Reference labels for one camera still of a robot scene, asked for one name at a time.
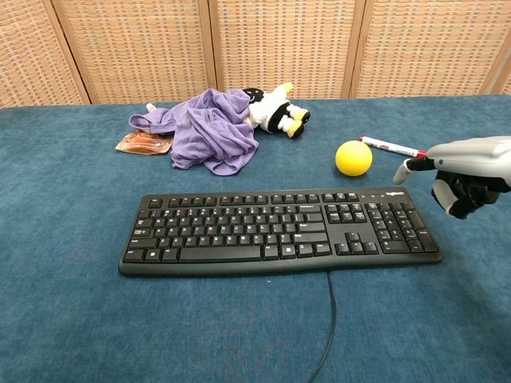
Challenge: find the bamboo folding screen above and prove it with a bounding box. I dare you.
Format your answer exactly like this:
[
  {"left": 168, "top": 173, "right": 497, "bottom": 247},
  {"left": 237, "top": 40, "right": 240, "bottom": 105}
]
[{"left": 0, "top": 0, "right": 511, "bottom": 109}]

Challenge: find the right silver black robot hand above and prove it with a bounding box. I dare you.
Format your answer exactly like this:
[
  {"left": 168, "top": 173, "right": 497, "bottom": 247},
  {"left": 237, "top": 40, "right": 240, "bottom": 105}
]
[{"left": 393, "top": 136, "right": 511, "bottom": 220}]

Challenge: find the black white plush toy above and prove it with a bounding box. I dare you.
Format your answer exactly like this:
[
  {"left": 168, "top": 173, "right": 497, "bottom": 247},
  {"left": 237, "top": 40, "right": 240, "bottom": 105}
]
[{"left": 241, "top": 82, "right": 311, "bottom": 140}]

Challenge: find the black computer keyboard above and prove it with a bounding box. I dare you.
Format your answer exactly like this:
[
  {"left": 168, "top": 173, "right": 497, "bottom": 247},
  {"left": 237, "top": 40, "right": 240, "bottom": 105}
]
[{"left": 117, "top": 187, "right": 444, "bottom": 279}]

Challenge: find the yellow ball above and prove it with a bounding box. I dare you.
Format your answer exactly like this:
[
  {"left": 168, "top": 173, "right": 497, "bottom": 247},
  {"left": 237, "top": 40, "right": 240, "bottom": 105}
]
[{"left": 335, "top": 140, "right": 374, "bottom": 177}]

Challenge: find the white red marker pen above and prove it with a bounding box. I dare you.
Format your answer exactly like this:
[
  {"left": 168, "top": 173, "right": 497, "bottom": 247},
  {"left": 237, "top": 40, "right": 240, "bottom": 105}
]
[{"left": 358, "top": 136, "right": 428, "bottom": 160}]

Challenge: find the purple cloth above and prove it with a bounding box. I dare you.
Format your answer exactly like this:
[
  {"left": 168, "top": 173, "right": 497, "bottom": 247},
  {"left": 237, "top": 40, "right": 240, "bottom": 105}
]
[{"left": 128, "top": 88, "right": 259, "bottom": 176}]

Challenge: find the blue table mat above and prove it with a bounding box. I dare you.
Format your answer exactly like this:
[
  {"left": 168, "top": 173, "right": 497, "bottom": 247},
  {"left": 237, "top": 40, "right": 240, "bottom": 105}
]
[{"left": 0, "top": 94, "right": 511, "bottom": 383}]

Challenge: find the orange spouted pouch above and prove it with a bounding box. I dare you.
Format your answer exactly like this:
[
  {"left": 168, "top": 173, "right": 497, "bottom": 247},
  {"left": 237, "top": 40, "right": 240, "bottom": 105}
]
[{"left": 115, "top": 102, "right": 173, "bottom": 156}]

